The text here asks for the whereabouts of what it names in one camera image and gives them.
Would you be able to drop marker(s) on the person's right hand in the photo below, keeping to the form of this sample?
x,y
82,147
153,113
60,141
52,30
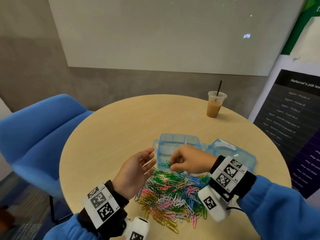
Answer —
x,y
195,160

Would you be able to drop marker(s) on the person's left hand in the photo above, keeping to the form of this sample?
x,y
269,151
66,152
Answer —
x,y
131,175

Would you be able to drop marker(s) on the blue compartment organizer box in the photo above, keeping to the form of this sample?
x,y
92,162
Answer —
x,y
167,145

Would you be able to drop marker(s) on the pile of coloured paper clips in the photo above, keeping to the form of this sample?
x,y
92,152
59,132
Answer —
x,y
170,197

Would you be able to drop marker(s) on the person's left forearm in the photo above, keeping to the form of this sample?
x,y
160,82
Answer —
x,y
65,231

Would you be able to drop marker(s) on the blue transparent box lid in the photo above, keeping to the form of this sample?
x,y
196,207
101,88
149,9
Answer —
x,y
235,152

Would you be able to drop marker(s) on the right wrist marker band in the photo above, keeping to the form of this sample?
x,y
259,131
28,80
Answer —
x,y
229,173

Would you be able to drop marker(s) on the wrist marker band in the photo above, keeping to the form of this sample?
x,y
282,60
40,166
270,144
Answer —
x,y
229,173
102,205

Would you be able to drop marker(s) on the left wrist marker band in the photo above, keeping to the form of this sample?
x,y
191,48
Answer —
x,y
102,205

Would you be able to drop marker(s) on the round wooden table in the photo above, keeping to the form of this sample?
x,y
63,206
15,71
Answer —
x,y
125,127

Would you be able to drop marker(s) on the iced coffee plastic cup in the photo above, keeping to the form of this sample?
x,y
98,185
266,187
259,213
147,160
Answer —
x,y
215,107

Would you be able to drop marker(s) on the black drinking straw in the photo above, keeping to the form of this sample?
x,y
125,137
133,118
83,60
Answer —
x,y
219,87

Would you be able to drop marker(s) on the blue upholstered chair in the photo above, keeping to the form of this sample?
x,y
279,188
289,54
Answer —
x,y
35,142

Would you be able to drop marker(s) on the standing poster banner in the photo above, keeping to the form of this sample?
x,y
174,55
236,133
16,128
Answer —
x,y
295,127

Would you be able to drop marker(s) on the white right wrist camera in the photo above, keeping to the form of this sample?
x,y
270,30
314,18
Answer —
x,y
212,203

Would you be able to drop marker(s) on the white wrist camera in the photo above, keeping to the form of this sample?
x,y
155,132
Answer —
x,y
136,230
212,203

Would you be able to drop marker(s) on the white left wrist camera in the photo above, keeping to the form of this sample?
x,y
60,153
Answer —
x,y
136,230

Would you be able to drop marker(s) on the white wall board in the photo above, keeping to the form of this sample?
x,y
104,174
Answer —
x,y
175,32

